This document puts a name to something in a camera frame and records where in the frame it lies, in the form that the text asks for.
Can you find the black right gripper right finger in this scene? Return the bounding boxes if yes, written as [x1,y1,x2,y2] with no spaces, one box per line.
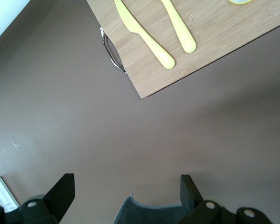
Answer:
[177,174,271,224]

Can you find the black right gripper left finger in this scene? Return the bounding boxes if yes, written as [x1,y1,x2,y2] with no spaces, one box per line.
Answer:
[0,173,75,224]

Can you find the yellow plastic knife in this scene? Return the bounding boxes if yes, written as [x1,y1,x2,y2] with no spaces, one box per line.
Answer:
[114,0,176,70]

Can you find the red and grey cloth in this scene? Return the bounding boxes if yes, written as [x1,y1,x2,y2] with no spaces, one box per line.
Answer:
[114,193,185,224]

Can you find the yellow plastic fork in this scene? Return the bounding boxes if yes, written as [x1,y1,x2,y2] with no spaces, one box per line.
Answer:
[160,0,197,54]

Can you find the white rectangular tray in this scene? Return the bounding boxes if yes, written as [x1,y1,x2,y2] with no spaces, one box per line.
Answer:
[0,176,17,214]

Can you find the yellow lemon slice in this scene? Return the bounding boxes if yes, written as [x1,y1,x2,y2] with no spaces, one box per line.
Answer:
[228,0,255,6]

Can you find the wooden cutting board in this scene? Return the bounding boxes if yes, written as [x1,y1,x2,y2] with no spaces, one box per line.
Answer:
[86,0,280,99]

